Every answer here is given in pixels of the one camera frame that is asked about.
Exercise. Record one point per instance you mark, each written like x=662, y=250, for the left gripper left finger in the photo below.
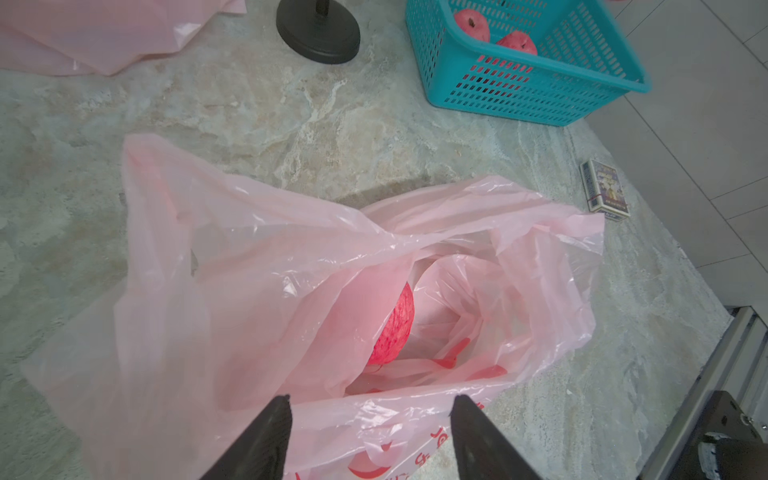
x=259, y=453

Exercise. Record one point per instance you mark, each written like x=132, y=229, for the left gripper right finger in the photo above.
x=482, y=452

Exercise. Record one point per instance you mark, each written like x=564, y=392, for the red apple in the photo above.
x=474, y=24
x=397, y=330
x=518, y=41

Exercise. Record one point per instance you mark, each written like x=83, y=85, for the pink strawberry print plastic bag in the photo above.
x=238, y=292

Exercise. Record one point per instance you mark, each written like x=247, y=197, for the plain pink plastic bag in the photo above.
x=67, y=38

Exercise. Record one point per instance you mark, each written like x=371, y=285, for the small printed card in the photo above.
x=603, y=189

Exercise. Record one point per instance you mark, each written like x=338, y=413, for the teal plastic basket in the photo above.
x=584, y=62

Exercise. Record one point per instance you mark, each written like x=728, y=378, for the microphone on black stand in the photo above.
x=323, y=31

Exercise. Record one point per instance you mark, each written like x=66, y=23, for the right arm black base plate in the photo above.
x=723, y=445

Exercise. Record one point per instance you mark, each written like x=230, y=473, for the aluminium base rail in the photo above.
x=738, y=366

